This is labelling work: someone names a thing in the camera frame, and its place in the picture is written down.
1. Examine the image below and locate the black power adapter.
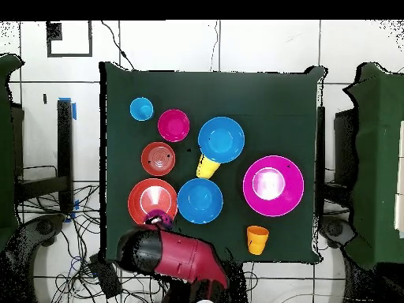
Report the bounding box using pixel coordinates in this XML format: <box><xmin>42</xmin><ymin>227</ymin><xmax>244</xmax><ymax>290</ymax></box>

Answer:
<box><xmin>88</xmin><ymin>253</ymin><xmax>123</xmax><ymax>299</ymax></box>

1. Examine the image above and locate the orange cup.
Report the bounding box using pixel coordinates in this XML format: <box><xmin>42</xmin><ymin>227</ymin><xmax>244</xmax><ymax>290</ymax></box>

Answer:
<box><xmin>246</xmin><ymin>225</ymin><xmax>270</xmax><ymax>256</ymax></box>

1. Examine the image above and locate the black pedestal leg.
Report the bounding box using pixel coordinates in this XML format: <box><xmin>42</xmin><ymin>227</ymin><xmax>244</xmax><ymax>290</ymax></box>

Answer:
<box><xmin>6</xmin><ymin>213</ymin><xmax>67</xmax><ymax>263</ymax></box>
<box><xmin>317</xmin><ymin>215</ymin><xmax>357</xmax><ymax>251</ymax></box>

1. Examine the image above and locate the light blue cup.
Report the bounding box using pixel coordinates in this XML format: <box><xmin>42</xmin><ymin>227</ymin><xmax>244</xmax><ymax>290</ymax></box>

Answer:
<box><xmin>129</xmin><ymin>96</ymin><xmax>155</xmax><ymax>122</ymax></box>

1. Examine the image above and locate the black cabinet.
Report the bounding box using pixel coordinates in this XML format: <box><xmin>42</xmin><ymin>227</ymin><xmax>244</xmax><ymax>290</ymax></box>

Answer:
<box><xmin>333</xmin><ymin>108</ymin><xmax>359</xmax><ymax>190</ymax></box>

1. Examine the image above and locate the tangle of black cables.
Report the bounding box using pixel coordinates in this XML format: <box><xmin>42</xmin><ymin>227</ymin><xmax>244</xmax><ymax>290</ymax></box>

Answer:
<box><xmin>18</xmin><ymin>182</ymin><xmax>168</xmax><ymax>303</ymax></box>

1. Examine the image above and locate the small orange bowl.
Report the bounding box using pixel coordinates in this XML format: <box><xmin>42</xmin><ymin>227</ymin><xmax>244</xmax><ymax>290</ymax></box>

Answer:
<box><xmin>140</xmin><ymin>140</ymin><xmax>177</xmax><ymax>177</ymax></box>

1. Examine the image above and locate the small crimson bowl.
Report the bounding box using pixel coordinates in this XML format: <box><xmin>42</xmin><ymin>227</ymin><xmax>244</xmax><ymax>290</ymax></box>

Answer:
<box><xmin>157</xmin><ymin>108</ymin><xmax>191</xmax><ymax>143</ymax></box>

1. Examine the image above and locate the green cloth covered table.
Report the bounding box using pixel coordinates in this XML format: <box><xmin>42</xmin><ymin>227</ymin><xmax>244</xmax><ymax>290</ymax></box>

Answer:
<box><xmin>342</xmin><ymin>62</ymin><xmax>404</xmax><ymax>264</ymax></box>
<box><xmin>0</xmin><ymin>53</ymin><xmax>24</xmax><ymax>250</ymax></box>

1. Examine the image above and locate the dark green table cloth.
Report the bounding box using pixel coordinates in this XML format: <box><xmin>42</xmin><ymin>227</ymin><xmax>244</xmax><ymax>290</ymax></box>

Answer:
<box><xmin>99</xmin><ymin>61</ymin><xmax>326</xmax><ymax>264</ymax></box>

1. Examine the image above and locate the black floor cable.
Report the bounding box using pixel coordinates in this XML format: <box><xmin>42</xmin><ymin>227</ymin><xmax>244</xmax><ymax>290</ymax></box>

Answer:
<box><xmin>100</xmin><ymin>21</ymin><xmax>137</xmax><ymax>71</ymax></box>

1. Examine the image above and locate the blue bowl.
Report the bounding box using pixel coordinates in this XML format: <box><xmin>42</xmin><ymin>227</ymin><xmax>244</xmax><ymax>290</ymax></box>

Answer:
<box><xmin>177</xmin><ymin>178</ymin><xmax>224</xmax><ymax>225</ymax></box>
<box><xmin>197</xmin><ymin>117</ymin><xmax>245</xmax><ymax>164</ymax></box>

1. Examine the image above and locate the large orange bowl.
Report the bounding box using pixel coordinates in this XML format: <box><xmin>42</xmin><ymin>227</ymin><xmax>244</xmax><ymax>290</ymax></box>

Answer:
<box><xmin>127</xmin><ymin>178</ymin><xmax>178</xmax><ymax>226</ymax></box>

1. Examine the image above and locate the purple cup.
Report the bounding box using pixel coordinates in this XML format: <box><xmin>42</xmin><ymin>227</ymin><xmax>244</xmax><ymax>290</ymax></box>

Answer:
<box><xmin>144</xmin><ymin>208</ymin><xmax>174</xmax><ymax>230</ymax></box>

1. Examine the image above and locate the blue tape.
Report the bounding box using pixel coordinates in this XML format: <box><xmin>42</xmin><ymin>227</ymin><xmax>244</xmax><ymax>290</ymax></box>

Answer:
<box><xmin>58</xmin><ymin>96</ymin><xmax>77</xmax><ymax>121</ymax></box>

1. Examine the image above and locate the black square frame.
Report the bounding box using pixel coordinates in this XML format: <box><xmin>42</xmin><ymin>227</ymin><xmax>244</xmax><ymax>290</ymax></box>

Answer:
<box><xmin>46</xmin><ymin>21</ymin><xmax>93</xmax><ymax>58</ymax></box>

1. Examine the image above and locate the large pink bowl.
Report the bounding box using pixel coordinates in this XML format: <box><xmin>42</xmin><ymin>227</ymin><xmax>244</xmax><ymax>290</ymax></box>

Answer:
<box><xmin>242</xmin><ymin>155</ymin><xmax>305</xmax><ymax>218</ymax></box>

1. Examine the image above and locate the white panel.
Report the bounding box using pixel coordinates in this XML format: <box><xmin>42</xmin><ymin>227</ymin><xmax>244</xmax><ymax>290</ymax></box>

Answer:
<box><xmin>394</xmin><ymin>119</ymin><xmax>404</xmax><ymax>238</ymax></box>

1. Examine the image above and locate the yellow cup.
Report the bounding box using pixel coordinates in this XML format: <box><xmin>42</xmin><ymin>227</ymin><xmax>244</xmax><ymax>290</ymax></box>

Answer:
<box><xmin>196</xmin><ymin>153</ymin><xmax>221</xmax><ymax>180</ymax></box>

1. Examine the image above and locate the black stand frame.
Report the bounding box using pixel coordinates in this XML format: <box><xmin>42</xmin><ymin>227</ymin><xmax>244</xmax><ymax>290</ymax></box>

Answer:
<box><xmin>13</xmin><ymin>99</ymin><xmax>75</xmax><ymax>212</ymax></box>

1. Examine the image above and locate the black stand post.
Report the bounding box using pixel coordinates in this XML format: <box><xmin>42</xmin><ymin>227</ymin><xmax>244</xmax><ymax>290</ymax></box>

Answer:
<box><xmin>316</xmin><ymin>106</ymin><xmax>326</xmax><ymax>219</ymax></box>

